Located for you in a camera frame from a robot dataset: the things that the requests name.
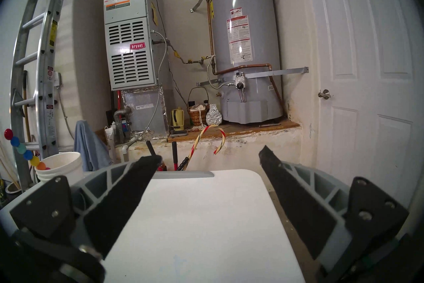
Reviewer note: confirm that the dark ceramic pot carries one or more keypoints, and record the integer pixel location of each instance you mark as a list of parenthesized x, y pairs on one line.
[(13, 188)]

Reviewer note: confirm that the white wall outlet box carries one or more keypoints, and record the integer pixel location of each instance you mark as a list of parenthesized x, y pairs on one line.
[(57, 79)]

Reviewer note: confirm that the wooden platform board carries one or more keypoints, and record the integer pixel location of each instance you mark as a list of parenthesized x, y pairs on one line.
[(251, 128)]

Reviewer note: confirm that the gas pipe with yellow valve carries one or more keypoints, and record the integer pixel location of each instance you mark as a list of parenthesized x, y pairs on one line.
[(188, 61)]

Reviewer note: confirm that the white plastic bucket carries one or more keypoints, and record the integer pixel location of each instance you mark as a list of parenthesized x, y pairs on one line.
[(63, 166)]

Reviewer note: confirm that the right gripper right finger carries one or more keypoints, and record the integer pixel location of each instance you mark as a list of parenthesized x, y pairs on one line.
[(298, 202)]

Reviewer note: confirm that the blue hanging towel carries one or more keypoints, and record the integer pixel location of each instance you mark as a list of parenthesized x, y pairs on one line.
[(89, 146)]

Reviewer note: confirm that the red white candy cane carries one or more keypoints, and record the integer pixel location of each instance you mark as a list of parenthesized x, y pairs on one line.
[(198, 143)]

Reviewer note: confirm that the aluminium foil lump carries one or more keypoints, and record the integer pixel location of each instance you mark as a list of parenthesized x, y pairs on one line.
[(214, 116)]

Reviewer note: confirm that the white panel door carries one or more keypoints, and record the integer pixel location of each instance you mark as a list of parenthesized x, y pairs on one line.
[(364, 53)]

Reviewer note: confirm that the grey Bryant furnace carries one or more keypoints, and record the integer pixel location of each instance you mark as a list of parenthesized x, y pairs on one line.
[(129, 53)]

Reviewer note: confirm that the grey water heater tank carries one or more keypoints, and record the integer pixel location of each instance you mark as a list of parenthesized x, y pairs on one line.
[(251, 37)]

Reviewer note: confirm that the multicolour bead stacking marker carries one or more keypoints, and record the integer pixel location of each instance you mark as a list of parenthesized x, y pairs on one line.
[(15, 141)]

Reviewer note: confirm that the yellow jug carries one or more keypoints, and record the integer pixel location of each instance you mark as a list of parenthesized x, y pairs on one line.
[(177, 120)]

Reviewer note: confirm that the white folding table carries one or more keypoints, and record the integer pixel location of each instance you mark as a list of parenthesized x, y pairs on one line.
[(205, 226)]

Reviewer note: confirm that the aluminium extension ladder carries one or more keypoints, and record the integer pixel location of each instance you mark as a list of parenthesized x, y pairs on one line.
[(44, 103)]

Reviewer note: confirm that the flexible metal conduit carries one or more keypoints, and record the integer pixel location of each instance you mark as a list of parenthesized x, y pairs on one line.
[(162, 60)]

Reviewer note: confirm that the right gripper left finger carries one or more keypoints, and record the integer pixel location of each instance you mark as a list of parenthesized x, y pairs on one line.
[(116, 202)]

